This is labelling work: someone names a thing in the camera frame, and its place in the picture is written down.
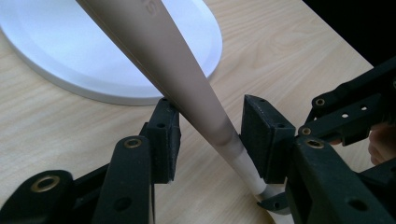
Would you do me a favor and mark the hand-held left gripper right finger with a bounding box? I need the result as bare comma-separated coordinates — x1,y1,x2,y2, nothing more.
240,93,297,185

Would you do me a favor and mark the white round plate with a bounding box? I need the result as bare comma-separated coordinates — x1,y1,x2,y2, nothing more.
0,0,223,106

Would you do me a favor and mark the beige slotted spatula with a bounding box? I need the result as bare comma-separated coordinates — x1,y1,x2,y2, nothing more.
75,0,295,224

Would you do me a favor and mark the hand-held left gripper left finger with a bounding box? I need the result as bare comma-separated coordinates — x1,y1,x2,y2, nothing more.
139,97,182,185

